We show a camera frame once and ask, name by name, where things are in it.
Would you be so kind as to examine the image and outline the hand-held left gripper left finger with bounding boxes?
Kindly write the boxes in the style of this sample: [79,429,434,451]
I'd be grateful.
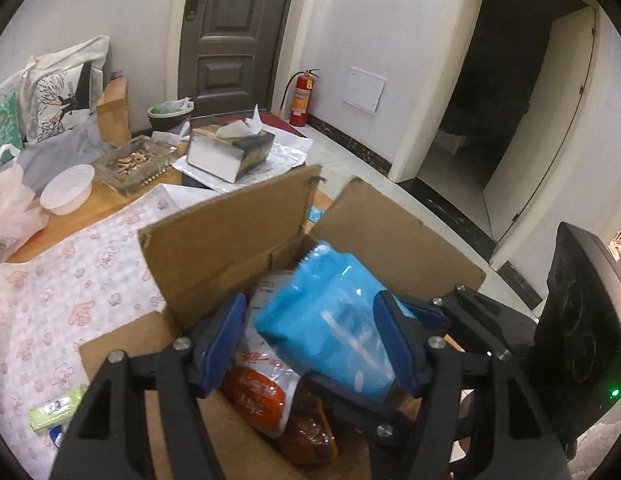
[49,291,248,480]

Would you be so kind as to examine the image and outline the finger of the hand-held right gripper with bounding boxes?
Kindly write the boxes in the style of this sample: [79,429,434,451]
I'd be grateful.
[303,371,431,448]
[398,294,451,333]

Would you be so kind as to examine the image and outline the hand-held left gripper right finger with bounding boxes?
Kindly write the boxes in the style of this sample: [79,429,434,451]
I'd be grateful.
[371,289,574,480]

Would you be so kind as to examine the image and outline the blue snack packet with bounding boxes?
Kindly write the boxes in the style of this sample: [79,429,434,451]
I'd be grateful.
[254,240,416,403]

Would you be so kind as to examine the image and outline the brown cardboard box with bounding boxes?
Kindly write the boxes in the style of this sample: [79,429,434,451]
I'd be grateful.
[79,164,487,480]

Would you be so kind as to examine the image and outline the white and orange snack bag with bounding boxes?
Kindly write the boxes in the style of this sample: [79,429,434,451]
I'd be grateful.
[220,270,304,440]

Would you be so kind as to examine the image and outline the person's light clothing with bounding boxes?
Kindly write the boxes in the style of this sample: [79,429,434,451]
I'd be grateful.
[573,410,621,466]

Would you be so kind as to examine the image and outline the cartoon print tablecloth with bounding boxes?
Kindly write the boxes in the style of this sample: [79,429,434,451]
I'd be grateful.
[0,182,201,461]

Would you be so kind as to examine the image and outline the green snack packet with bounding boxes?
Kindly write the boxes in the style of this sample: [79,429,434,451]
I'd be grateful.
[28,384,90,433]

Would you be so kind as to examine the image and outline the metallic tissue box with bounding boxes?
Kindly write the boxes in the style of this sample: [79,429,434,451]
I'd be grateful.
[185,105,276,184]

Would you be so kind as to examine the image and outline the glass tray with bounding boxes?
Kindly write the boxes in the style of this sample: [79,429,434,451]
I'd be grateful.
[93,136,177,197]

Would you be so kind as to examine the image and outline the white plastic bowl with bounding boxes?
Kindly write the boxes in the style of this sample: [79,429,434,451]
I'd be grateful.
[39,164,95,216]

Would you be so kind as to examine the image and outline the red door mat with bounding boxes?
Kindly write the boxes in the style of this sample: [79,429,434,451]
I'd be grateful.
[260,112,311,136]

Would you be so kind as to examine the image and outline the dark trash bin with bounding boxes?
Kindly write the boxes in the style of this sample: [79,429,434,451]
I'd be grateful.
[148,97,195,136]

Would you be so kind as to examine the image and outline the red fire extinguisher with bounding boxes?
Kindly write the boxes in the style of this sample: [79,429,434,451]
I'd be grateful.
[280,69,320,127]

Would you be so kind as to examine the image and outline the white printed plastic bag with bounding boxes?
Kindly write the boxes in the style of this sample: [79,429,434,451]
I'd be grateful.
[0,144,50,261]

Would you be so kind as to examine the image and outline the tall brown carton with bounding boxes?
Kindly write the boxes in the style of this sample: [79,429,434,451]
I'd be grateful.
[95,77,132,147]

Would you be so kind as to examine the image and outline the grey cloth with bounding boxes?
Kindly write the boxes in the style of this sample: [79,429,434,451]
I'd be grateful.
[15,120,116,196]

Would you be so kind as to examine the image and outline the white tree print cushion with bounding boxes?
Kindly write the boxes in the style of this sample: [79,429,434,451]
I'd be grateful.
[19,35,111,143]

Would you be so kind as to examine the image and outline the dark brown door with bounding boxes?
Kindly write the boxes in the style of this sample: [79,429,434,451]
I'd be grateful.
[180,0,304,120]

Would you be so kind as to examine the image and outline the teal tree print cushion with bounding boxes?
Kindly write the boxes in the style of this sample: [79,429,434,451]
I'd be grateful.
[0,92,25,158]

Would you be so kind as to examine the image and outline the white wall panel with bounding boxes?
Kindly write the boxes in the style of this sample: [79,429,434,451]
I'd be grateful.
[342,66,386,113]

